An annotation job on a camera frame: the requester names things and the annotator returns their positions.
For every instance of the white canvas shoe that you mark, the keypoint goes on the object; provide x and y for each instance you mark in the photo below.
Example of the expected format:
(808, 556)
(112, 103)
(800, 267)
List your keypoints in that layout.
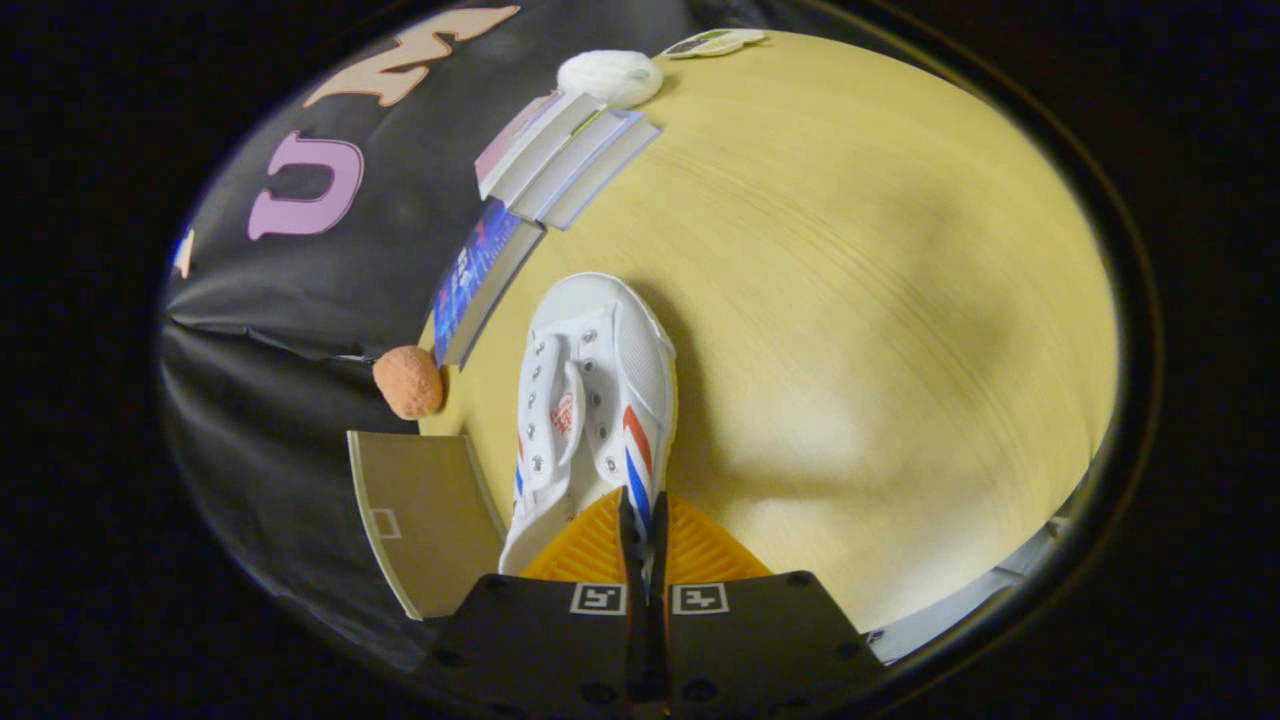
(600, 350)

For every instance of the orange sponge ball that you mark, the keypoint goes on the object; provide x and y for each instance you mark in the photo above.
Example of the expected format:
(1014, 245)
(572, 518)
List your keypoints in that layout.
(408, 382)

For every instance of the white cover book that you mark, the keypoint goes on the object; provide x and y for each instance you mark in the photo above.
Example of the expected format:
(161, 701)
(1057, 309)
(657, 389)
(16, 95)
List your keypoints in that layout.
(565, 160)

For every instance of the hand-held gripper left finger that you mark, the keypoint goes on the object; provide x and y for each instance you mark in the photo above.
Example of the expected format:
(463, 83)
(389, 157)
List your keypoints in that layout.
(631, 640)

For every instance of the grey-blue cover book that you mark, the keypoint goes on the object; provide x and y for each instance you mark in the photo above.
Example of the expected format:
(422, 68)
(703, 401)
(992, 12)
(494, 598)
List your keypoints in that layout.
(610, 170)

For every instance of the blue cover book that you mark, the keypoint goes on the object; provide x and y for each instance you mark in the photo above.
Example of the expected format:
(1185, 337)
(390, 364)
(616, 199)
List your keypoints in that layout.
(470, 270)

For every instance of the beige fabric storage box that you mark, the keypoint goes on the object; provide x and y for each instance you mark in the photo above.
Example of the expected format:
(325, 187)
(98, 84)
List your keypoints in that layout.
(430, 520)

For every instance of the white fluffy ball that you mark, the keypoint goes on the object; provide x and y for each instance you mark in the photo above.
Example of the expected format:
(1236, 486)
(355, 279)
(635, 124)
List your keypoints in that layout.
(610, 78)

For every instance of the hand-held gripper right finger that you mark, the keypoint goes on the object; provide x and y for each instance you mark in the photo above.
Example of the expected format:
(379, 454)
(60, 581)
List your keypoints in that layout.
(660, 640)

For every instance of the green and white card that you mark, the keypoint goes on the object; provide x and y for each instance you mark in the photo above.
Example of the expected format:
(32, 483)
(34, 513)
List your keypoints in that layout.
(715, 42)

